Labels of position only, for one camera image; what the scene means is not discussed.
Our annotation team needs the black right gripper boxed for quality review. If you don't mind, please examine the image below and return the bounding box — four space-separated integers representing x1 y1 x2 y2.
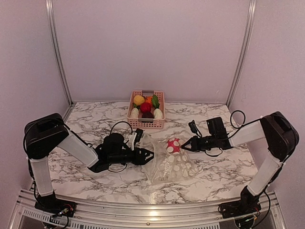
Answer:
182 134 217 152

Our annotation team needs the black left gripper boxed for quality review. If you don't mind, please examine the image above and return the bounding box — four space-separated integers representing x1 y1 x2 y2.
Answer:
109 147 157 166

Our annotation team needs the clear zip top bag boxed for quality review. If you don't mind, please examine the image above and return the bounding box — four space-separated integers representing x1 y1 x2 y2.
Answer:
140 134 198 185

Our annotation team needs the dark purple fake beet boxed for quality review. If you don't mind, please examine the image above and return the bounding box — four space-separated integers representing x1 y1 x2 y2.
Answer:
142 112 154 119

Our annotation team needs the red fake apple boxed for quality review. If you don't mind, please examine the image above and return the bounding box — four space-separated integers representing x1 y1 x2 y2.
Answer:
140 102 152 113

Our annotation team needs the green fake leafy vegetable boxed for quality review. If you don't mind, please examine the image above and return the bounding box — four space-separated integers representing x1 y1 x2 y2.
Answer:
152 94 160 108

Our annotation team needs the yellow fake lemon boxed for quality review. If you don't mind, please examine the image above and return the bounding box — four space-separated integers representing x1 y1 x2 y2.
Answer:
133 94 145 106

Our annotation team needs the orange fake orange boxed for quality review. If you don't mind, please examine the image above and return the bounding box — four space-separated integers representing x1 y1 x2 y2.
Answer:
145 96 153 104

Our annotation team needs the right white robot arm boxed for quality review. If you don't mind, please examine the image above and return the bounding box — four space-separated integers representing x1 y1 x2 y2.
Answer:
182 111 299 214

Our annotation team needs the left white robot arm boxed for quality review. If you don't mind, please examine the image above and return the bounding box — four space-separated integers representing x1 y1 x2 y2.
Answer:
23 113 154 215

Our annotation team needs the pink plastic basket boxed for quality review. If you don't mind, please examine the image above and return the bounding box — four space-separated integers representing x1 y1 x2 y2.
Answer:
127 90 165 129

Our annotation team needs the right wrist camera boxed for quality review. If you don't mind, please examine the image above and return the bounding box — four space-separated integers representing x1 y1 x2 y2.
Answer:
188 120 202 137

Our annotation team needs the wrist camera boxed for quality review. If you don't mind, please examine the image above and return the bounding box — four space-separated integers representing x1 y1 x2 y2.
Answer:
127 128 143 151
188 120 202 137

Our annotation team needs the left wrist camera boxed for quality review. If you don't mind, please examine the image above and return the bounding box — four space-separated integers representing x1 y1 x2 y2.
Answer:
127 128 143 151

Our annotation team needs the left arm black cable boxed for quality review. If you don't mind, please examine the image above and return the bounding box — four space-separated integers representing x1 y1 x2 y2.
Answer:
108 121 134 172

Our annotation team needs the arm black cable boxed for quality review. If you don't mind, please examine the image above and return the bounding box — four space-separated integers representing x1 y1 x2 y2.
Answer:
206 109 246 157
108 121 134 172

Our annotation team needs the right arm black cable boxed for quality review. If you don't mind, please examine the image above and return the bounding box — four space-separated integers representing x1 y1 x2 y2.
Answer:
206 109 246 157

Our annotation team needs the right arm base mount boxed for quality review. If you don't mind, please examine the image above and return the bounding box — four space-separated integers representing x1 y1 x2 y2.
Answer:
218 200 262 219

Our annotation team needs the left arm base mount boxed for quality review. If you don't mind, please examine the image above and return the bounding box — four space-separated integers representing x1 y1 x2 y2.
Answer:
35 198 77 218

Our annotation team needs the front aluminium rail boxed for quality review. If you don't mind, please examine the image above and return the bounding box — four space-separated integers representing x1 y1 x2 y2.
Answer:
8 190 286 229

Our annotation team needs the right aluminium frame post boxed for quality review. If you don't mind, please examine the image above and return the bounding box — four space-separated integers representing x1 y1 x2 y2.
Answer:
226 0 257 107

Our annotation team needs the aluminium frame post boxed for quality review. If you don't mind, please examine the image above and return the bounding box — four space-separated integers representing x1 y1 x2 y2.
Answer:
45 0 73 106
226 0 257 107

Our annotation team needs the left aluminium frame post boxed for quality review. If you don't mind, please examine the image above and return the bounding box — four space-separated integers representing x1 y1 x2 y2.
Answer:
45 0 73 106

